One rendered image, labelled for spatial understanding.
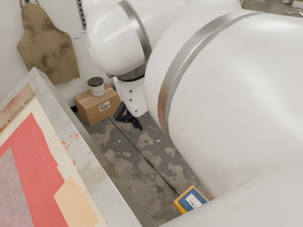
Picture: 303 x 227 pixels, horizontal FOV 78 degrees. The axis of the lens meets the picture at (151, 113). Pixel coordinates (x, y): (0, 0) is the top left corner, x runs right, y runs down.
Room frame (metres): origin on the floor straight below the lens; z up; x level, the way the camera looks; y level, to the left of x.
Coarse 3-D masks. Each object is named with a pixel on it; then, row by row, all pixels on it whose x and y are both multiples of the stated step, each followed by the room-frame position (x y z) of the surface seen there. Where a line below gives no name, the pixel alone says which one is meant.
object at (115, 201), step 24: (24, 96) 0.41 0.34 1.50; (48, 96) 0.34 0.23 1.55; (0, 120) 0.36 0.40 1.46; (72, 120) 0.26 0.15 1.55; (72, 144) 0.21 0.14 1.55; (96, 168) 0.16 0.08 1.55; (96, 192) 0.12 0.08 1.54; (120, 192) 0.12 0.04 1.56; (120, 216) 0.09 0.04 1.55; (144, 216) 0.09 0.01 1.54
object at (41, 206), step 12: (48, 180) 0.18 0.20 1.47; (60, 180) 0.18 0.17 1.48; (36, 192) 0.17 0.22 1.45; (48, 192) 0.16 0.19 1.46; (24, 204) 0.15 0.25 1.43; (36, 204) 0.15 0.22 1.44; (48, 204) 0.14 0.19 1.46; (12, 216) 0.14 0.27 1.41; (24, 216) 0.13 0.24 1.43; (36, 216) 0.13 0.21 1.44; (48, 216) 0.12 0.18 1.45; (60, 216) 0.12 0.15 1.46
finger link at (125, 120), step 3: (129, 114) 0.32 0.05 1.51; (126, 117) 0.31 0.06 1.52; (129, 117) 0.31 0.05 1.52; (123, 120) 0.29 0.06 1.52; (126, 120) 0.30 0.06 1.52; (129, 120) 0.30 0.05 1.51; (138, 120) 0.31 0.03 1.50; (132, 123) 0.32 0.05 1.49; (135, 123) 0.31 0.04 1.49; (138, 123) 0.31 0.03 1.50; (135, 126) 0.31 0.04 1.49; (138, 126) 0.31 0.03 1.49; (141, 126) 0.31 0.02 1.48; (141, 129) 0.31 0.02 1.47
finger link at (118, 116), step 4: (120, 104) 0.30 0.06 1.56; (124, 104) 0.30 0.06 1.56; (120, 108) 0.30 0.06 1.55; (124, 108) 0.30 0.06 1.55; (116, 112) 0.30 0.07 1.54; (120, 112) 0.29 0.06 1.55; (116, 116) 0.29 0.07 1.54; (120, 116) 0.29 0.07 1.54; (124, 116) 0.31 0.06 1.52; (116, 120) 0.29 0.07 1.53; (120, 120) 0.29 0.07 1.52
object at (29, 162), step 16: (16, 128) 0.34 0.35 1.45; (32, 128) 0.32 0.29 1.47; (16, 144) 0.29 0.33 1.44; (32, 144) 0.27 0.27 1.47; (0, 160) 0.26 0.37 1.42; (16, 160) 0.25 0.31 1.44; (32, 160) 0.23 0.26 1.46; (48, 160) 0.22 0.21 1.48; (0, 176) 0.22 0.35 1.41; (16, 176) 0.21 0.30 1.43; (32, 176) 0.20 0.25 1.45; (48, 176) 0.19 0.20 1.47; (0, 192) 0.19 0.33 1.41; (16, 192) 0.18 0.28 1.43; (32, 192) 0.17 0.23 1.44; (0, 208) 0.16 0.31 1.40; (16, 208) 0.15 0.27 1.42; (0, 224) 0.13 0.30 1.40
